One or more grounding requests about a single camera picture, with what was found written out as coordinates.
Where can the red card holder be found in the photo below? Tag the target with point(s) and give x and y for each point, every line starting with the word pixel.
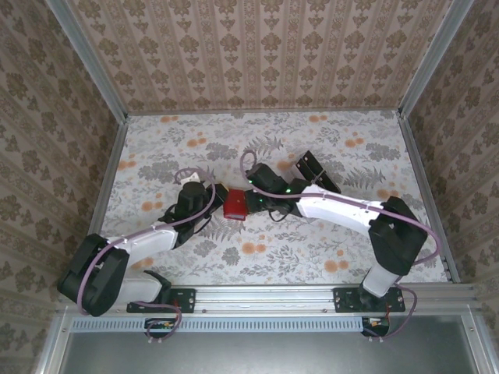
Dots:
pixel 235 204

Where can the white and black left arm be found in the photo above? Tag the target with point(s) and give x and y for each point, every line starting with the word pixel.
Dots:
pixel 148 239

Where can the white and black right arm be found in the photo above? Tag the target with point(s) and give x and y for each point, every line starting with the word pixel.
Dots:
pixel 335 212

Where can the floral table cover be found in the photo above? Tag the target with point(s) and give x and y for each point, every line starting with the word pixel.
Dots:
pixel 273 132

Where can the black connector box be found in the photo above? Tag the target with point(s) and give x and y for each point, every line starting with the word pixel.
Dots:
pixel 160 324
pixel 376 324

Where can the aluminium rear rail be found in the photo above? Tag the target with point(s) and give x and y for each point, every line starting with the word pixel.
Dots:
pixel 265 112

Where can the aluminium side rail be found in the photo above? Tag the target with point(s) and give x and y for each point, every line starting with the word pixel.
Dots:
pixel 425 187
pixel 113 163

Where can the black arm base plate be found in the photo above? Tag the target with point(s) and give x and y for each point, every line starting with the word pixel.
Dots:
pixel 345 300
pixel 183 300

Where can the aluminium mounting rail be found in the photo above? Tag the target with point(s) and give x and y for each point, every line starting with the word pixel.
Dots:
pixel 265 298

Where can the aluminium corner post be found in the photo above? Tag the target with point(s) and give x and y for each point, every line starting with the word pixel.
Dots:
pixel 432 58
pixel 87 62

